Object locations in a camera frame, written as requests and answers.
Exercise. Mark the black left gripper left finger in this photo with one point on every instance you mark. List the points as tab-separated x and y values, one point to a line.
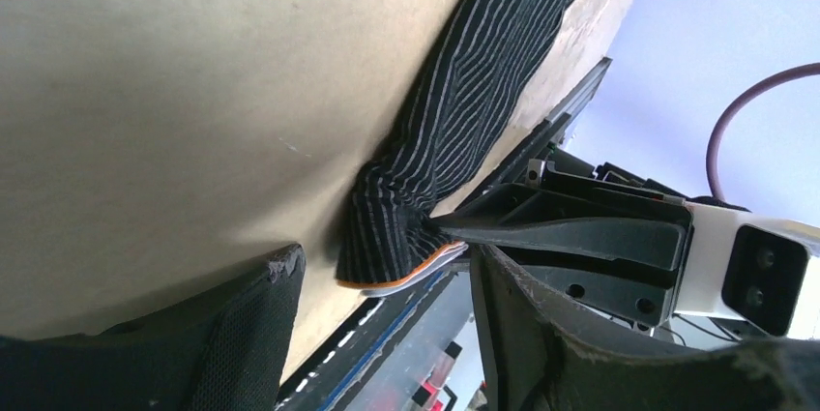
223	349

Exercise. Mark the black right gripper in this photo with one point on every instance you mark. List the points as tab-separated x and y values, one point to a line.
582	216

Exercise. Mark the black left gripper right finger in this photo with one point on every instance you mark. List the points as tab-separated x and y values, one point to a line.
543	351

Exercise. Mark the black striped underwear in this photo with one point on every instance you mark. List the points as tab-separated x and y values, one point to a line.
458	107

